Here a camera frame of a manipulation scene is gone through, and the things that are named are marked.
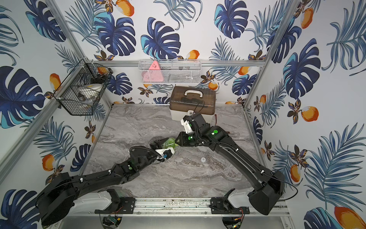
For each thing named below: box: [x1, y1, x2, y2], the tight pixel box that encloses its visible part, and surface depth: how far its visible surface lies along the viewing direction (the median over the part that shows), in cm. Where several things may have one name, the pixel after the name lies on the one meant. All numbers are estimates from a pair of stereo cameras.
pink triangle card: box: [141, 60, 164, 83], surface depth 92 cm
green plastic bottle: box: [161, 137, 179, 149], surface depth 75 cm
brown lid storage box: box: [169, 85, 217, 124], surface depth 102 cm
